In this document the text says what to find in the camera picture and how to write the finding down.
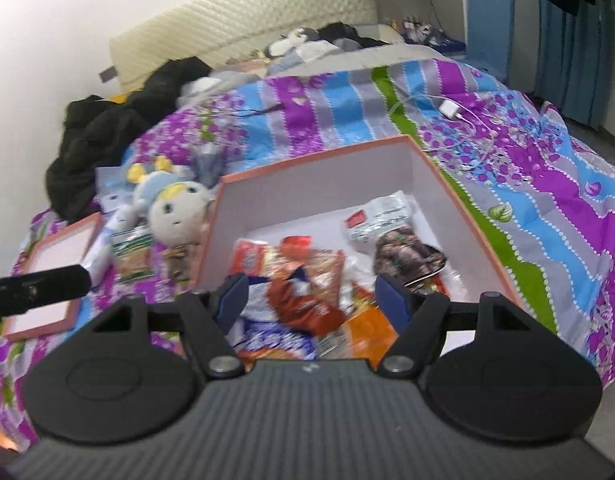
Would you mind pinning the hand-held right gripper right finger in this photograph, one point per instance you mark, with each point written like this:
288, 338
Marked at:
390, 306

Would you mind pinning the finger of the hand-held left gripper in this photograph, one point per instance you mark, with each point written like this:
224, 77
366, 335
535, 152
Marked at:
47, 286

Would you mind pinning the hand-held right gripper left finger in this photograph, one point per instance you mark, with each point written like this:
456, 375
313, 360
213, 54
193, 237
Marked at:
235, 301

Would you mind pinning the orange snack packet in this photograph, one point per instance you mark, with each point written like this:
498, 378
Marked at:
367, 332

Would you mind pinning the dark brown snack packet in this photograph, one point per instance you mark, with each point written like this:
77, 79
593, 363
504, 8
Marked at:
405, 255

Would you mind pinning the blue snack packet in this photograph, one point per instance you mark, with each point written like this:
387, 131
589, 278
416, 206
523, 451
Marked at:
277, 342

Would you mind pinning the clear packet of yellow snacks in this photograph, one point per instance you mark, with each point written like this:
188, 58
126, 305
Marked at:
327, 270

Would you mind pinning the red brown snack packet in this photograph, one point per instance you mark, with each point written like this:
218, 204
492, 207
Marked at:
307, 310

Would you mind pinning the white red-label snack packet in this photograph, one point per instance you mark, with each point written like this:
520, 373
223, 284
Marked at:
372, 220

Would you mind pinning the green snack packet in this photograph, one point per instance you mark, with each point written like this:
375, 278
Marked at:
132, 260

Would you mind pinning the pink cardboard box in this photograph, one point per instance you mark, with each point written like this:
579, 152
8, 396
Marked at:
312, 185

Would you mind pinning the pink box lid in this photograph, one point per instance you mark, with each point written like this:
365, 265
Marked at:
62, 247

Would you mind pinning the small dark packet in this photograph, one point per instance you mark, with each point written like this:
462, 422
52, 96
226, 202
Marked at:
179, 260

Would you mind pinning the grey plush toy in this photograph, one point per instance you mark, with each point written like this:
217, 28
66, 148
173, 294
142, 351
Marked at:
177, 210

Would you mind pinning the black clothing pile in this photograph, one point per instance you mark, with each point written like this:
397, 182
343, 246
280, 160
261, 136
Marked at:
102, 130

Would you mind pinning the purple floral striped bedspread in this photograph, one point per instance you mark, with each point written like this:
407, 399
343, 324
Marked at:
537, 200

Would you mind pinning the white charger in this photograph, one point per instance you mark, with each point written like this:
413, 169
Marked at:
450, 109

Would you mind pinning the penguin plush toy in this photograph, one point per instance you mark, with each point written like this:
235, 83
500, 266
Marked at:
297, 42

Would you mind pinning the dark clothing by pillow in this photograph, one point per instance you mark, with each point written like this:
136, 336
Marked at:
347, 35

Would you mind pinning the cream quilted headboard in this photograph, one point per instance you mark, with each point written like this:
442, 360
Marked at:
262, 15

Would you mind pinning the blue curtain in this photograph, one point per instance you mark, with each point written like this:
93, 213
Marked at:
572, 70

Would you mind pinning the blue chair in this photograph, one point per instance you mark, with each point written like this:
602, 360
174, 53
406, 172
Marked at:
490, 25

